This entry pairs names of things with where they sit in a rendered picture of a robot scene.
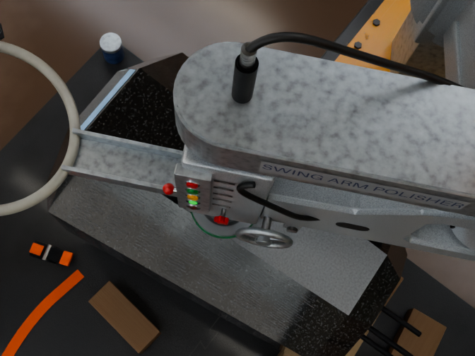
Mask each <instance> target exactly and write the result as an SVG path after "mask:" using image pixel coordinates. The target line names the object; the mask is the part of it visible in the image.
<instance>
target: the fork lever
mask: <svg viewBox="0 0 475 356"><path fill-rule="evenodd" d="M72 133H73V134H76V135H79V136H80V137H81V140H80V146H79V149H78V155H77V157H76V161H75V163H74V166H73V167H70V166H66V165H62V166H61V169H62V170H63V171H66V172H68V173H69V174H70V175H73V176H77V177H83V178H87V179H93V180H97V181H101V182H107V183H111V184H117V185H121V186H127V187H131V188H135V189H141V190H145V191H151V192H155V193H159V194H165V193H164V192H163V186H164V185H165V184H167V183H171V184H173V185H174V187H175V188H176V186H175V176H174V172H175V167H176V164H177V163H180V164H182V163H181V158H182V153H183V151H181V150H175V149H172V148H166V147H162V146H155V145H151V144H148V143H142V142H138V141H132V140H128V139H124V138H118V137H114V136H108V135H105V134H101V133H94V132H91V131H84V130H80V129H75V128H73V129H72ZM165 195H167V194H165ZM286 231H287V232H292V233H297V232H298V229H297V228H296V227H291V226H290V227H287V228H286Z"/></svg>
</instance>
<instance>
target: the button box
mask: <svg viewBox="0 0 475 356"><path fill-rule="evenodd" d="M174 176H175V186H176V191H177V201H178V206H179V207H180V208H186V209H190V210H192V209H191V208H188V207H186V205H188V204H190V203H187V202H186V200H187V199H188V198H187V197H186V196H185V194H188V193H187V191H186V190H185V188H187V185H186V184H185V183H184V182H185V181H193V182H197V183H199V184H200V185H201V186H200V187H198V188H197V189H198V190H200V192H201V193H199V194H197V195H198V196H200V197H201V198H200V199H198V200H197V201H199V202H200V203H201V204H199V205H196V206H198V207H200V208H201V209H199V210H197V211H201V212H205V213H209V211H210V207H211V190H212V179H213V175H212V174H209V173H205V172H198V171H194V170H188V169H185V168H183V166H182V164H180V163H177V164H176V167H175V172H174Z"/></svg>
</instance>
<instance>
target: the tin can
mask: <svg viewBox="0 0 475 356"><path fill-rule="evenodd" d="M100 47H101V49H102V53H103V56H104V58H105V60H106V62H108V63H110V64H118V63H119V62H121V61H122V60H123V58H124V50H123V47H122V41H121V38H120V36H119V35H117V34H115V33H113V32H109V33H106V34H104V35H103V36H102V37H101V38H100Z"/></svg>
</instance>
